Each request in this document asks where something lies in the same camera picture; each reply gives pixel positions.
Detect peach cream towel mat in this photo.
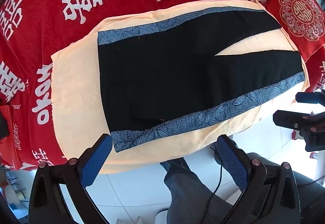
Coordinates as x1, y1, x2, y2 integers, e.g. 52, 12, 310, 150
51, 0, 310, 173

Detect red blanket white characters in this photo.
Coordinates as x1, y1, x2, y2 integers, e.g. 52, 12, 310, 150
1, 0, 275, 170

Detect red embroidered pillow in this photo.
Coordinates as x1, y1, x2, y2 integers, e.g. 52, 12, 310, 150
265, 0, 324, 61

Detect black pants blue patterned trim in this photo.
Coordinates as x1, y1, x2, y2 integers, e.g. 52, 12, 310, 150
97, 6, 306, 152

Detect black cable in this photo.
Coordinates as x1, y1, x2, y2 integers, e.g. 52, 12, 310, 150
205, 143, 225, 224

